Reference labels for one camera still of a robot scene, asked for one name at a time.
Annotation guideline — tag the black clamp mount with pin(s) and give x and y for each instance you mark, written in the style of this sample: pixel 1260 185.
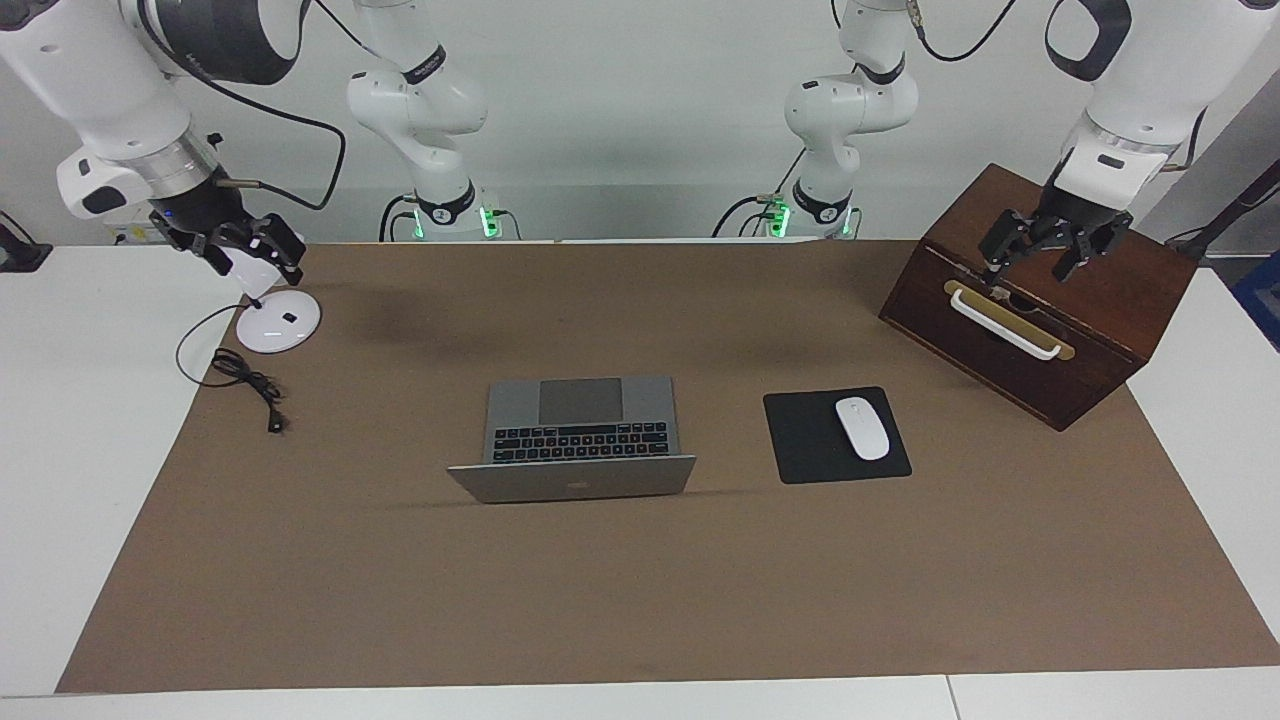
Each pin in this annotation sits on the black clamp mount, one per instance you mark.
pixel 20 255

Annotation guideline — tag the black stand pole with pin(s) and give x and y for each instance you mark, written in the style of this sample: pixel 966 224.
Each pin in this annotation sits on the black stand pole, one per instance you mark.
pixel 1230 215

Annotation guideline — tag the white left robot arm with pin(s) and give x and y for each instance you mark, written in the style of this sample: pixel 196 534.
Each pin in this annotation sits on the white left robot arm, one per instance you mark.
pixel 1140 90

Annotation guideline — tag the white desk lamp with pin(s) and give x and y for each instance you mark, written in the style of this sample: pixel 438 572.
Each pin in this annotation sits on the white desk lamp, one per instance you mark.
pixel 280 325

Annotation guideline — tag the dark brown wooden box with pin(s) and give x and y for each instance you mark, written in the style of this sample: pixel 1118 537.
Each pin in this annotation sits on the dark brown wooden box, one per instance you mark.
pixel 1160 292

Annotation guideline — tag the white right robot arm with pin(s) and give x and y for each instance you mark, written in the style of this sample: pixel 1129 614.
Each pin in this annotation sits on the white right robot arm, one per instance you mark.
pixel 100 80

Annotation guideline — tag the silver laptop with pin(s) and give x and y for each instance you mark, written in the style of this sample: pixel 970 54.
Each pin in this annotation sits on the silver laptop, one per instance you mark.
pixel 580 480

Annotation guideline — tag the white computer mouse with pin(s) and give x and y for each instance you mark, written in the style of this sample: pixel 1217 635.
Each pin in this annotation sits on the white computer mouse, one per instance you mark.
pixel 862 430

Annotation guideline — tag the black mouse pad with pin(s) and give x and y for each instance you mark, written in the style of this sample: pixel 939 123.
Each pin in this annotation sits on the black mouse pad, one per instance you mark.
pixel 800 440

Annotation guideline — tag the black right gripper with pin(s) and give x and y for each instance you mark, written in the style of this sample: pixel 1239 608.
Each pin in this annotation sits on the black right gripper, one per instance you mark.
pixel 205 205

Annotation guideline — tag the blue object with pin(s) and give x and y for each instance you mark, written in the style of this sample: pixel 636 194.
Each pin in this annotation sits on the blue object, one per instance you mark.
pixel 1262 295

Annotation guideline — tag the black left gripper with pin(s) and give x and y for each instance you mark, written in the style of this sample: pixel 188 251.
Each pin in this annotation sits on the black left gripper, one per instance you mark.
pixel 1075 215

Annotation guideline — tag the brown table mat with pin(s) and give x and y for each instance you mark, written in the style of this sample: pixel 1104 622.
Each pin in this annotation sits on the brown table mat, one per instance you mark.
pixel 600 600

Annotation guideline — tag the white power strip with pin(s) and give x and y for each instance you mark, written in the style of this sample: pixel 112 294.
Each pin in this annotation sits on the white power strip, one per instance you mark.
pixel 135 233

